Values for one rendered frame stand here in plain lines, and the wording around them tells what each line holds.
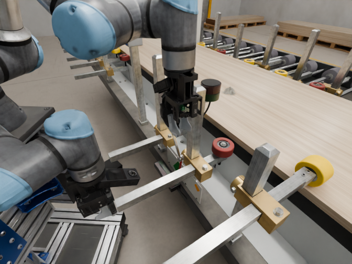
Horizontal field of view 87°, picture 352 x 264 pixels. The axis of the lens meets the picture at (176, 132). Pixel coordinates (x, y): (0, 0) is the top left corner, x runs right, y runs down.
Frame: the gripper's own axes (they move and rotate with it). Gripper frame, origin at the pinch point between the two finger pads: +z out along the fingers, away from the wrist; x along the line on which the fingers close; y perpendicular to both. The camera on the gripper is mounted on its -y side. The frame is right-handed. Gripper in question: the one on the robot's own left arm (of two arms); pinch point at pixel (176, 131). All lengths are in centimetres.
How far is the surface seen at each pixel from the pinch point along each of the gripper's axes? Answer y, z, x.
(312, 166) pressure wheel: 27.2, 5.7, 28.2
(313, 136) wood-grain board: 16, 13, 53
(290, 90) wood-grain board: -13, 12, 82
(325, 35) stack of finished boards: -245, 69, 613
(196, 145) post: 0.2, 9.0, 7.8
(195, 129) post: 0.5, 1.4, 6.8
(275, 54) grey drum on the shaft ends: -79, 18, 160
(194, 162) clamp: 1.8, 15.1, 6.3
